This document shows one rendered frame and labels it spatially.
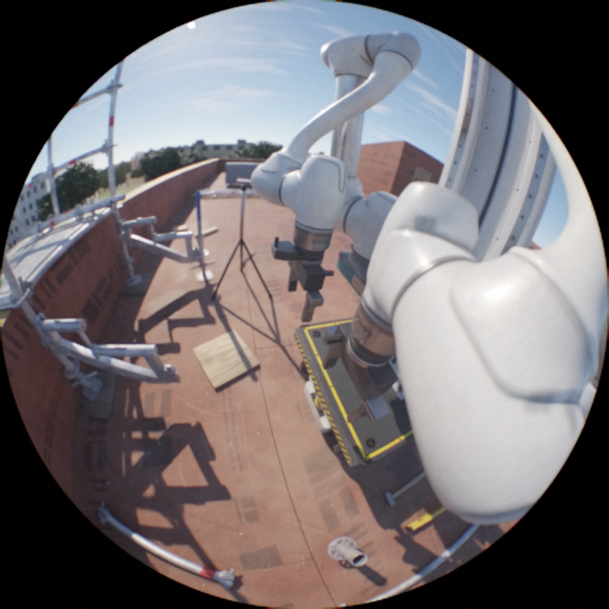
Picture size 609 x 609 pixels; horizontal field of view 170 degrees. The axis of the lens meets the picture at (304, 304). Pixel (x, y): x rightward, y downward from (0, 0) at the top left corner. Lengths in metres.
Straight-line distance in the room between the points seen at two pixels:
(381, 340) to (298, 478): 0.89
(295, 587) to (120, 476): 0.95
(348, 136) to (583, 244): 0.66
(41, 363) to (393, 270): 1.42
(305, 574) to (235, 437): 0.79
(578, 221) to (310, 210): 0.40
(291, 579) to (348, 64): 1.85
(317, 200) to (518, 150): 0.62
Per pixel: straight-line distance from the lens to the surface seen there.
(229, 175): 6.42
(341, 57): 0.77
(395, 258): 0.18
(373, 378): 0.31
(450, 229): 0.19
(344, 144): 0.72
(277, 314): 1.50
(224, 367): 1.21
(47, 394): 1.40
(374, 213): 0.65
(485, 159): 0.76
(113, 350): 0.97
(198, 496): 1.09
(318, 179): 0.41
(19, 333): 1.29
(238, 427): 1.08
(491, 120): 0.82
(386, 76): 0.60
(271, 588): 1.21
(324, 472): 1.08
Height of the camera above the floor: 1.04
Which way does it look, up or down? 40 degrees down
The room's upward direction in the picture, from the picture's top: 13 degrees clockwise
